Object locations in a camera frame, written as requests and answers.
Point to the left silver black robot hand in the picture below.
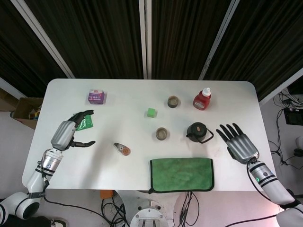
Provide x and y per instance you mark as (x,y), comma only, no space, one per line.
(62,133)

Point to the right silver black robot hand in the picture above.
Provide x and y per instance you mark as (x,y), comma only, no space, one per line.
(241,146)

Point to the black teapot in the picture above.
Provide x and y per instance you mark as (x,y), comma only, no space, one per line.
(196,132)

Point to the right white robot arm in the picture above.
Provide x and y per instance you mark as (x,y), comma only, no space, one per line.
(272,184)

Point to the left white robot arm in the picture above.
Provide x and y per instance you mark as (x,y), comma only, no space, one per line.
(35,179)

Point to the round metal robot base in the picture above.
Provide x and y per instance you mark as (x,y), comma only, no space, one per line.
(149,215)

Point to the green tea packet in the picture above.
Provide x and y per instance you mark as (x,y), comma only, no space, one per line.
(87,124)

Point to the brown cardboard box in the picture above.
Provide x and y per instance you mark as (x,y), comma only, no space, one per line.
(23,106)

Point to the purple paper box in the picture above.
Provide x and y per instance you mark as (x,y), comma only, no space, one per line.
(95,97)

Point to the white rounded object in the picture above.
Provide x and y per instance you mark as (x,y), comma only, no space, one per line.
(300,142)

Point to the black electronic device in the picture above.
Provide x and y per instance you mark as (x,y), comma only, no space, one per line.
(293,117)

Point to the red ketchup squeeze bottle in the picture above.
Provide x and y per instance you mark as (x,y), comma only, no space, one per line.
(201,100)

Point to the orange grey correction tape dispenser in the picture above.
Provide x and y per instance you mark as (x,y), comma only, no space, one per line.
(123,149)

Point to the green microfibre cloth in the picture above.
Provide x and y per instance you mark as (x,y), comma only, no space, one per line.
(180,175)

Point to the small orange block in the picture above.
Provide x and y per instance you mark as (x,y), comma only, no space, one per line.
(106,194)

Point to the white sneaker shoe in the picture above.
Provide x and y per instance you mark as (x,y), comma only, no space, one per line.
(59,222)

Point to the green cube block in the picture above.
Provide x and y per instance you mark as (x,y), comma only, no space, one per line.
(151,113)

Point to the dark pleated curtain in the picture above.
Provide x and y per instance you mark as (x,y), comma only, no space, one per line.
(184,35)
(14,47)
(94,35)
(267,40)

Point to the white partition frame post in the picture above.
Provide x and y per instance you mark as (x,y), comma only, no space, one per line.
(44,37)
(9,86)
(142,40)
(279,89)
(219,37)

